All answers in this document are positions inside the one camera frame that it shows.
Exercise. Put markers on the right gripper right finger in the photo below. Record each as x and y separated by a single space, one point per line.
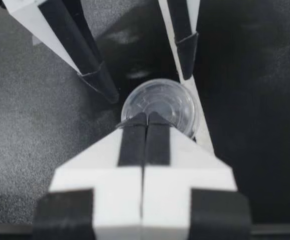
179 190

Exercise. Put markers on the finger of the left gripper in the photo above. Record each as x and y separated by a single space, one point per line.
184 50
64 37

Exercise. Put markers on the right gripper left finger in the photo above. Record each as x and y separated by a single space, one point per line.
104 190

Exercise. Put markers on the small clear plastic cup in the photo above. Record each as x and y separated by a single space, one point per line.
159 97

